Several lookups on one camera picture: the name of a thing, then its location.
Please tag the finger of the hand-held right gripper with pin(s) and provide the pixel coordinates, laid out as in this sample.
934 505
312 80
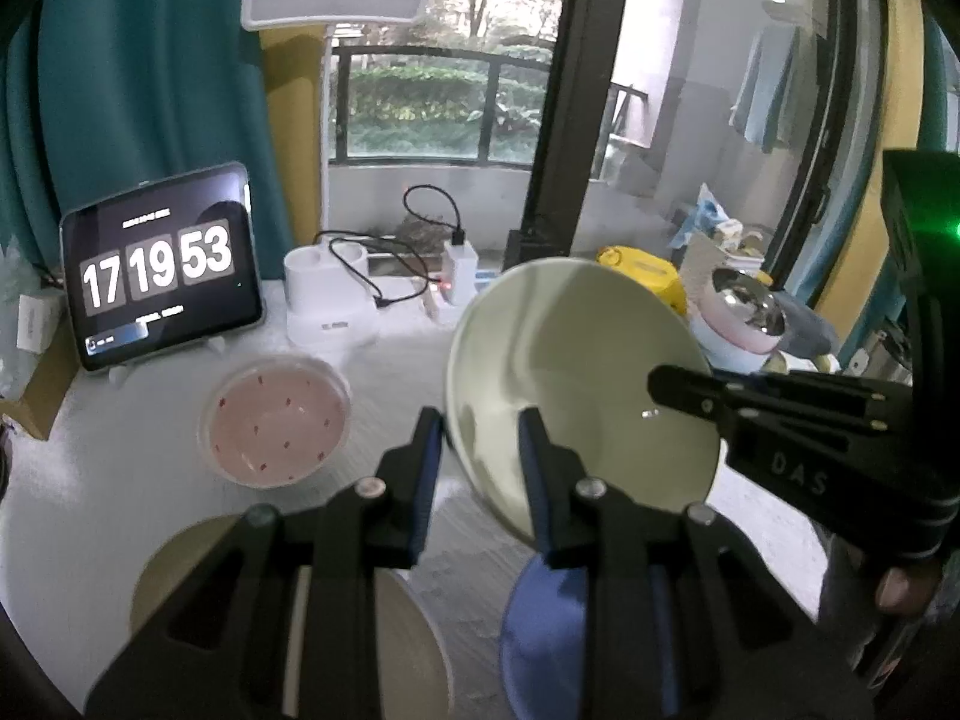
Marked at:
750 397

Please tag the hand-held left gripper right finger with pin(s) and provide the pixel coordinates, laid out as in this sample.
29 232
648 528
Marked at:
534 457

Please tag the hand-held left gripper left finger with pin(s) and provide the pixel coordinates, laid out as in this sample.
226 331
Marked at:
429 465

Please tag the cream yellow bowl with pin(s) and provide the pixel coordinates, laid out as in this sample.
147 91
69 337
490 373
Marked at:
577 375

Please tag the pink speckled bowl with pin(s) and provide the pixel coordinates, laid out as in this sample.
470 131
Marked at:
274 424

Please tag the large blue bowl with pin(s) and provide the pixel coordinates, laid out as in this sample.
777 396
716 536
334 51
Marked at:
540 637

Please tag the beige plate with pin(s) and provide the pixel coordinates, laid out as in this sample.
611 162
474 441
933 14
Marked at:
187 577

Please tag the person's right hand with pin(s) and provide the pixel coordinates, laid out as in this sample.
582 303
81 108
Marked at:
907 586

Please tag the small pink bowl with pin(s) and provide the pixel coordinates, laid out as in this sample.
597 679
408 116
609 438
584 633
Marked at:
731 330

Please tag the grey cloth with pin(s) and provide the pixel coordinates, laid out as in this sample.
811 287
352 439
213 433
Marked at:
810 330

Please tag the stainless steel bowl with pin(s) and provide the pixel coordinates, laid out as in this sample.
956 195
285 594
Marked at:
750 304

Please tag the yellow container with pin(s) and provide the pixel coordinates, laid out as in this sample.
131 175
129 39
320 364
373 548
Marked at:
646 270

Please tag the white power strip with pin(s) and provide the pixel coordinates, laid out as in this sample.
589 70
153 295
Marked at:
480 286

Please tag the white power adapter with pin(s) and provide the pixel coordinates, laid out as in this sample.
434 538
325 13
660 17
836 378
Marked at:
459 264

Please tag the yellow curtain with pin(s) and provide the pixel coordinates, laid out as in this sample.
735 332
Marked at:
870 165
292 105

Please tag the teal curtain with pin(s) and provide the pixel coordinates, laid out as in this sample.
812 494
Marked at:
941 90
150 90

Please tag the hanging blue clothes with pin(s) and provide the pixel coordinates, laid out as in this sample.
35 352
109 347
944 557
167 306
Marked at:
772 86

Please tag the tablet with clock display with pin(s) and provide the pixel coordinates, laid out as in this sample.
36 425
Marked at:
161 270

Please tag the black balcony railing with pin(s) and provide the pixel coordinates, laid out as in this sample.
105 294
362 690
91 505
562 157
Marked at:
487 112

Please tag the cardboard box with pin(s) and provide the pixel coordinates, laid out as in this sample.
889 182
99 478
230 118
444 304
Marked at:
37 390

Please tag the white paper tag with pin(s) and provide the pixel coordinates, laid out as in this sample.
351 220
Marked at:
34 322

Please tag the white desk lamp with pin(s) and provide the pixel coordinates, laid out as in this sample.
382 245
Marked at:
334 4

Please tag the black sliding door frame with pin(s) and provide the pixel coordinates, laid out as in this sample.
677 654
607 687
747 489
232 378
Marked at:
570 90

